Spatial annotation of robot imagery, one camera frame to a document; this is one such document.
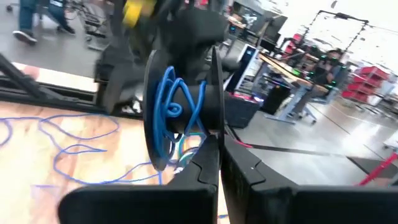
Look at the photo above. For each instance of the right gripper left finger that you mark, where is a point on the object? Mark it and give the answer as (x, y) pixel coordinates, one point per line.
(140, 205)

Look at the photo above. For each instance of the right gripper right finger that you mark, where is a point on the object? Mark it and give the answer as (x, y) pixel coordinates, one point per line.
(280, 205)

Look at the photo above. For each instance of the blue filament spool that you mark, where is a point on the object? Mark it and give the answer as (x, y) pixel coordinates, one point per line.
(212, 102)

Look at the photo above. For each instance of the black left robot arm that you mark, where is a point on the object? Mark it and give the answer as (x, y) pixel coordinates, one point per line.
(115, 81)

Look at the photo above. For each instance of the white computer tower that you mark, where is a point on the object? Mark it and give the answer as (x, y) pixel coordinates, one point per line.
(241, 71)

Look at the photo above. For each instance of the wood top desk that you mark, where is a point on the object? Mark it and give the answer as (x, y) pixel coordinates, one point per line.
(280, 70)

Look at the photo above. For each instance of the black case red top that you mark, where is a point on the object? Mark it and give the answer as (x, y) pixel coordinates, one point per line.
(241, 112)

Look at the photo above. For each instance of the red metal bar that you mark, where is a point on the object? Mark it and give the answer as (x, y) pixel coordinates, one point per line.
(377, 169)

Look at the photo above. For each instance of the black computer tower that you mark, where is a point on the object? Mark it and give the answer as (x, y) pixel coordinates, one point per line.
(275, 99)

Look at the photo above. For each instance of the person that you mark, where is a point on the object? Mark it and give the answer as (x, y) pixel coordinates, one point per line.
(326, 71)
(28, 18)

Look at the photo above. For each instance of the black robot workstation rig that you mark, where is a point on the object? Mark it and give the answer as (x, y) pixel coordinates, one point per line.
(342, 15)

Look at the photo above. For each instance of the red bin rack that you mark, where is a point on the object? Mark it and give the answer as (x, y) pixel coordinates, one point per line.
(370, 73)

